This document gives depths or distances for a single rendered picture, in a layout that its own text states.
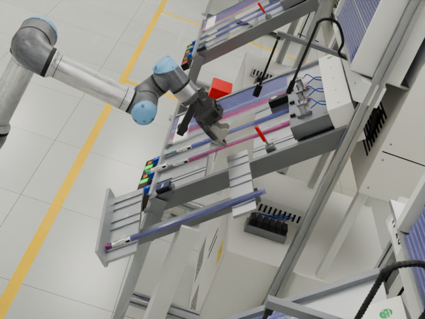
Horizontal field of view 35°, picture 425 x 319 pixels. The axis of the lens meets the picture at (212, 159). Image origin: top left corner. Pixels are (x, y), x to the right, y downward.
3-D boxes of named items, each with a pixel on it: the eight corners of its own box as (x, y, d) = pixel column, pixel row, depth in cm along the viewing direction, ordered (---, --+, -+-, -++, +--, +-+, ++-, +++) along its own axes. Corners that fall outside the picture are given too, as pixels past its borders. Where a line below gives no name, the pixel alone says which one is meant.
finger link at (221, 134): (236, 142, 227) (219, 121, 225) (222, 151, 229) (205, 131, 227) (237, 138, 230) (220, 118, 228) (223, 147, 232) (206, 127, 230)
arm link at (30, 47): (10, 32, 196) (163, 106, 207) (19, 20, 205) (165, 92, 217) (-3, 66, 201) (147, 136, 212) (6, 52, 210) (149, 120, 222)
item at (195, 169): (157, 203, 236) (152, 195, 235) (179, 123, 294) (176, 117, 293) (206, 185, 231) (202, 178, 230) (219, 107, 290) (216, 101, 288)
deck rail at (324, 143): (156, 213, 236) (148, 199, 233) (157, 210, 238) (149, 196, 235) (353, 143, 218) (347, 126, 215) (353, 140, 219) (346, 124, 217)
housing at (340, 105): (342, 147, 221) (327, 110, 215) (330, 90, 264) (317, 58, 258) (366, 138, 219) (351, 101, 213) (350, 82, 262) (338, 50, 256)
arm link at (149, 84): (124, 102, 219) (150, 82, 215) (128, 88, 228) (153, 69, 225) (141, 119, 222) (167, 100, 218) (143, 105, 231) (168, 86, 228)
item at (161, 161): (157, 210, 238) (147, 193, 235) (179, 129, 296) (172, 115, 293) (160, 209, 237) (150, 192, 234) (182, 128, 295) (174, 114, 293)
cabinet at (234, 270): (174, 369, 269) (226, 249, 241) (192, 263, 331) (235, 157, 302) (327, 416, 275) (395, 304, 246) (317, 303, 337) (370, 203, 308)
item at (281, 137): (258, 173, 228) (252, 161, 226) (260, 97, 286) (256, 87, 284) (353, 140, 219) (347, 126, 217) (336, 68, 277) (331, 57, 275)
